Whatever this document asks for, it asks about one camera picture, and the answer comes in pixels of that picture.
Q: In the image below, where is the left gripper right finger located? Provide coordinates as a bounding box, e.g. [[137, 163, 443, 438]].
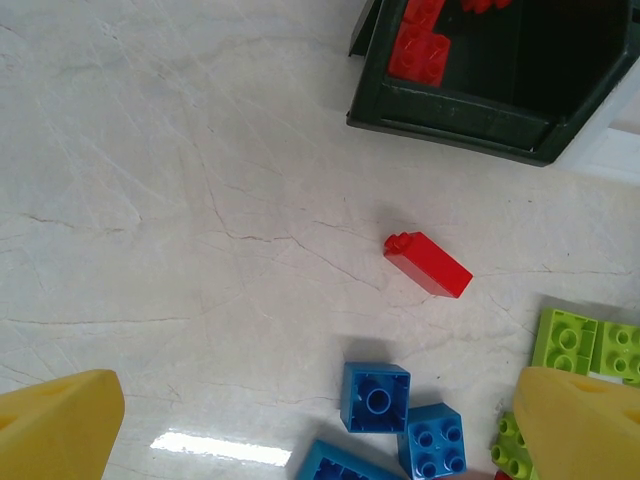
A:
[[511, 365, 640, 480]]

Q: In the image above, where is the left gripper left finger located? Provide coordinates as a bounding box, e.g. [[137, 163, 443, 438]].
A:
[[0, 368, 126, 480]]

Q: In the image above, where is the tall red lego brick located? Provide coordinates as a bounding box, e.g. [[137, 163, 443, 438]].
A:
[[383, 230, 475, 301]]

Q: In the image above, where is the long blue lego brick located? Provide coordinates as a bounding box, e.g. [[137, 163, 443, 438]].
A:
[[297, 438, 407, 480]]

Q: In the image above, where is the black plastic bin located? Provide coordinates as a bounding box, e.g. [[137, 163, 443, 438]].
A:
[[346, 0, 640, 167]]

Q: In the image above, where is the green lego brick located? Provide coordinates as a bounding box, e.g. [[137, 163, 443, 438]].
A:
[[530, 307, 600, 374], [489, 410, 539, 480], [589, 320, 640, 387]]

